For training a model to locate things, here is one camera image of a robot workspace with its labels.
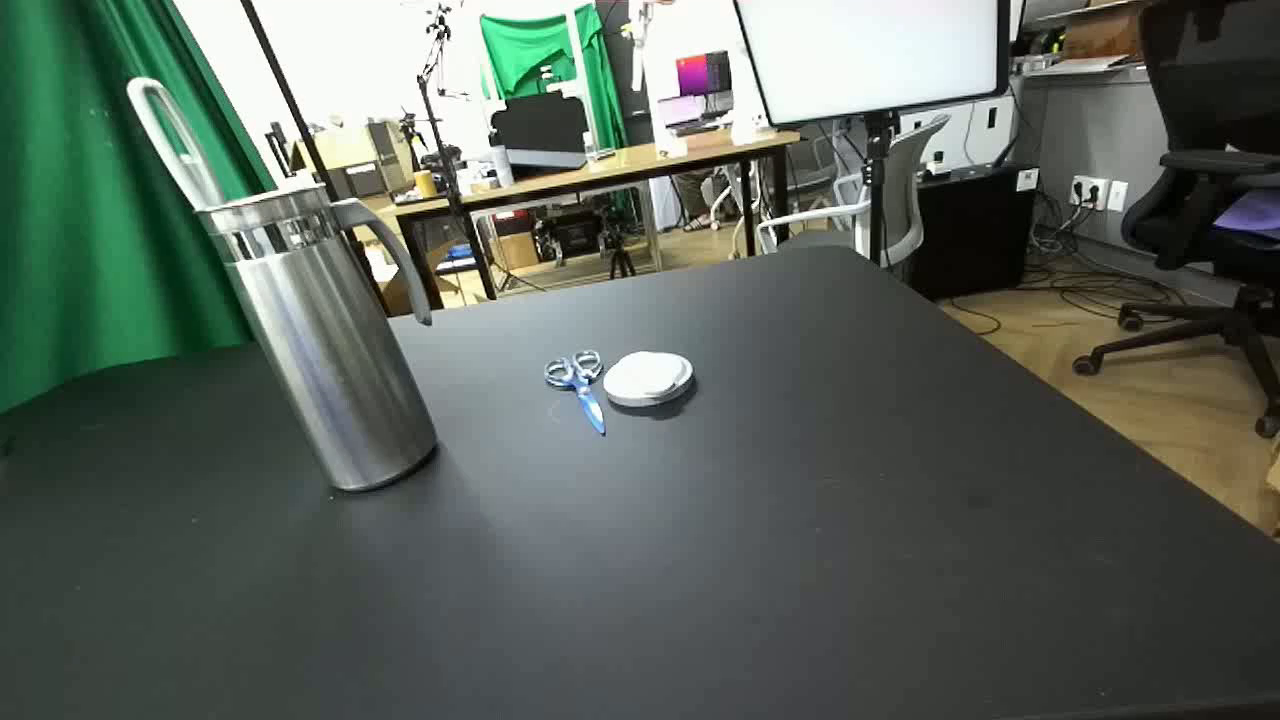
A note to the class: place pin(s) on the white round disc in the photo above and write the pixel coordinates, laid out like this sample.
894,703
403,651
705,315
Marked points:
648,381

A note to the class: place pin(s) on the wooden desk with black legs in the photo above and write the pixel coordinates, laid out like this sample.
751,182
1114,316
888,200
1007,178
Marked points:
602,169

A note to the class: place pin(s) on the black case on desk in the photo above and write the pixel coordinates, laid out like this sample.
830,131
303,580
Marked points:
541,121

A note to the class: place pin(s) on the laptop with pink screen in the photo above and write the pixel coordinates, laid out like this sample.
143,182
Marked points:
702,73

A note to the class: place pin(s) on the grey office chair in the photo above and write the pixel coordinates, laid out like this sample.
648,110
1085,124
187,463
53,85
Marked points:
910,186

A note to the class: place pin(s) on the green cloth hanging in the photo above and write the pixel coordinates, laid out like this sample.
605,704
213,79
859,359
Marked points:
527,53

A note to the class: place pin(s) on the black cabinet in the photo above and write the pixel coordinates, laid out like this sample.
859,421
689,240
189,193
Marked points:
972,232

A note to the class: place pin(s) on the thin black slanted pole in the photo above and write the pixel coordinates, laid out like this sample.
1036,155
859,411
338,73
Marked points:
285,103

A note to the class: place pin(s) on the green curtain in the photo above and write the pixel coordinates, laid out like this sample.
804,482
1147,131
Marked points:
80,200

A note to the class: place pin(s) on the purple cloth on chair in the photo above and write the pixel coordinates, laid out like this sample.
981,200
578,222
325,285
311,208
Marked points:
1259,215

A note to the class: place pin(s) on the black office chair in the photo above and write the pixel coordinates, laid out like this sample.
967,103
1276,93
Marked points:
1212,82

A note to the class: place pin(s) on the white screen with black frame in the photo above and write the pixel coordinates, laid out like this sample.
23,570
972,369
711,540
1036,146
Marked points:
866,53

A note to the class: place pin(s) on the white wall socket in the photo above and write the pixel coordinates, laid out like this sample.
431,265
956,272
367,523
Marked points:
1096,193

